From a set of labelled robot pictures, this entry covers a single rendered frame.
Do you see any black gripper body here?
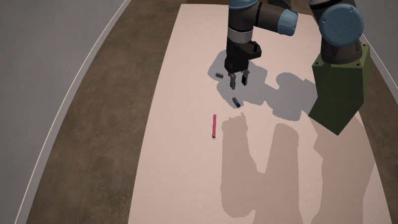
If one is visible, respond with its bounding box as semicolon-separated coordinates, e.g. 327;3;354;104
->
224;26;262;74

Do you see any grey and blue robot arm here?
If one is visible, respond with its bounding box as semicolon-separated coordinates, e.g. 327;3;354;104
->
228;0;364;65

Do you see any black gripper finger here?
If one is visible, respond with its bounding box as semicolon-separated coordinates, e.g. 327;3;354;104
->
230;73;236;90
241;69;250;86

